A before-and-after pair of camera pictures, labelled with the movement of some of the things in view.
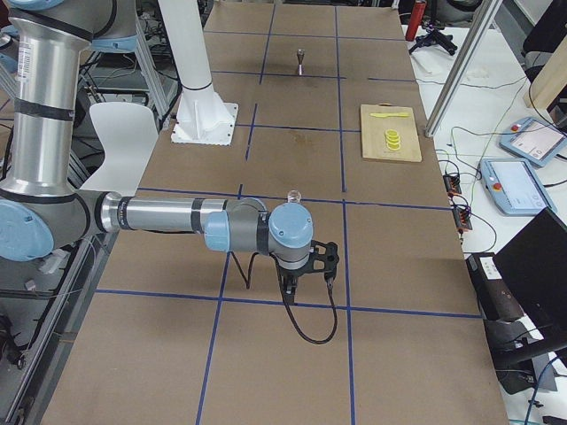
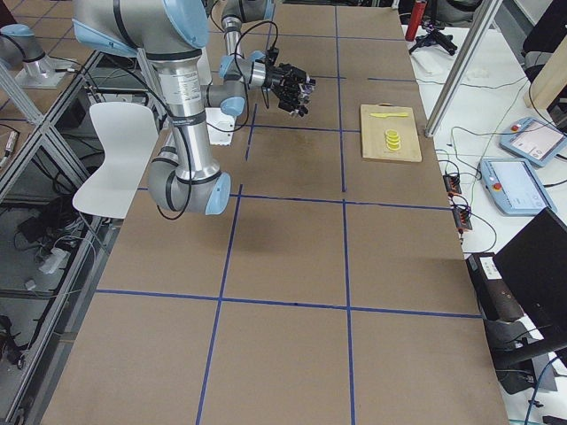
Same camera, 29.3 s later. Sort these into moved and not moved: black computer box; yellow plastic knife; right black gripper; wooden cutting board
Moved: right black gripper
Not moved: black computer box; yellow plastic knife; wooden cutting board
